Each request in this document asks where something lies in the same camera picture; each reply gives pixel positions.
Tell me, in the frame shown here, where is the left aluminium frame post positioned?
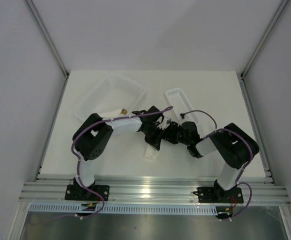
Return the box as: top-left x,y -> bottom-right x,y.
22,0 -> 70,79

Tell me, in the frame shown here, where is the white paper napkin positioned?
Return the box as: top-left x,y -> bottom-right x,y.
143,145 -> 159,161

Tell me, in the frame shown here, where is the right aluminium frame post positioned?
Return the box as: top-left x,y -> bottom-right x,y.
239,0 -> 291,79

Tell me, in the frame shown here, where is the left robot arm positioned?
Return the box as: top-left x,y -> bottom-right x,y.
71,106 -> 173,200

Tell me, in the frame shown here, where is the rolled napkin in basket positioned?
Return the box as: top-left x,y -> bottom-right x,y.
99,108 -> 128,119

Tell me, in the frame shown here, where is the white slotted cable duct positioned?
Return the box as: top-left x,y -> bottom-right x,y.
28,202 -> 218,216

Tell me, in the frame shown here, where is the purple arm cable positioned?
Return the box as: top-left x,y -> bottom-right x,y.
71,105 -> 174,223
179,110 -> 254,221

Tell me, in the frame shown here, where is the small white cutlery tray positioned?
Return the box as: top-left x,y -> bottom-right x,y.
165,88 -> 201,126

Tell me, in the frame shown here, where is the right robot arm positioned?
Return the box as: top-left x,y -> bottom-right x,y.
162,121 -> 260,202

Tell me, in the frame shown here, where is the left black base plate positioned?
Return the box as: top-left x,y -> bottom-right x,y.
64,184 -> 110,202

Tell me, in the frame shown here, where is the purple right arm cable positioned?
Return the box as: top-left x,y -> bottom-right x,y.
179,110 -> 254,221

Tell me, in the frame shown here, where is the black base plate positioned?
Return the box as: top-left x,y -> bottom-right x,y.
64,184 -> 110,202
192,186 -> 244,204

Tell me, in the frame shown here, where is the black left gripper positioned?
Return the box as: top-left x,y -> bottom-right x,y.
143,124 -> 166,151

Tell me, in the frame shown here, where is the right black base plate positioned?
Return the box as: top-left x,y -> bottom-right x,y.
192,186 -> 244,204

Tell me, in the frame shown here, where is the large white plastic basket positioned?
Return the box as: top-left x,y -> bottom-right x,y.
73,73 -> 147,121

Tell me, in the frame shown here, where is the aluminium frame post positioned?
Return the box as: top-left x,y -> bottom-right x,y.
239,0 -> 291,79
22,0 -> 70,79

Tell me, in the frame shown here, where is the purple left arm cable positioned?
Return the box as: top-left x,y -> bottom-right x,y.
71,105 -> 174,223

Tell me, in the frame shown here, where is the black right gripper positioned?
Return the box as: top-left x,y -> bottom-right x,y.
162,121 -> 190,146

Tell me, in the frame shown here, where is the aluminium mounting rail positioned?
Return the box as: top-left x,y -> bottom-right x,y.
18,176 -> 291,207

